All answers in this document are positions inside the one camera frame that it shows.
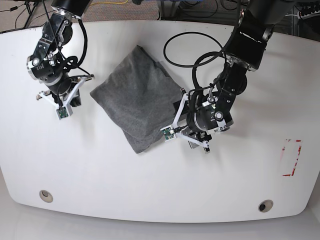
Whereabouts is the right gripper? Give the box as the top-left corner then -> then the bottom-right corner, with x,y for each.
36,74 -> 95,108

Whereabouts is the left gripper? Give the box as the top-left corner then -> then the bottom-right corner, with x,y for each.
161,87 -> 213,154

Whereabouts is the grey t-shirt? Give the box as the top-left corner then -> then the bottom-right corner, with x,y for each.
90,45 -> 182,154

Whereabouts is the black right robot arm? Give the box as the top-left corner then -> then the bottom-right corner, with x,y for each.
27,0 -> 92,106

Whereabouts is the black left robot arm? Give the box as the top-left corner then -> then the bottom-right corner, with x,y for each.
161,0 -> 296,153

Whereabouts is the red tape rectangle marking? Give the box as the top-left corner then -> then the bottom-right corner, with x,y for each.
280,139 -> 303,177

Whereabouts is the black tripod stand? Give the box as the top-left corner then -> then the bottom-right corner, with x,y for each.
22,0 -> 40,29

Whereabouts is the white power strip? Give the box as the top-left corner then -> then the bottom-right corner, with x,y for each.
297,5 -> 320,20

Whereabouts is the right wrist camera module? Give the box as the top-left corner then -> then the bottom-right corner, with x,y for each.
56,105 -> 73,120

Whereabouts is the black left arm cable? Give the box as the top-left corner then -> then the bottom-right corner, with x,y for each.
163,0 -> 243,101

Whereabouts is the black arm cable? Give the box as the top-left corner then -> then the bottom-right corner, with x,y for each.
41,0 -> 93,78
163,0 -> 243,101

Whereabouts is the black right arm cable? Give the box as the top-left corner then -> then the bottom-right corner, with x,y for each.
41,0 -> 93,78

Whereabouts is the left table cable grommet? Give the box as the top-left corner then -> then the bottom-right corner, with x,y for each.
39,190 -> 53,203

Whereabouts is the table cable grommet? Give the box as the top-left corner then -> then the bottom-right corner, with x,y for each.
258,199 -> 274,213
39,190 -> 53,203

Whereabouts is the yellow cable on floor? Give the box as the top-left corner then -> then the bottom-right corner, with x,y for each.
89,0 -> 130,7

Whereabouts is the right table cable grommet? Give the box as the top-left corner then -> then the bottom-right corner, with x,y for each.
258,199 -> 274,213

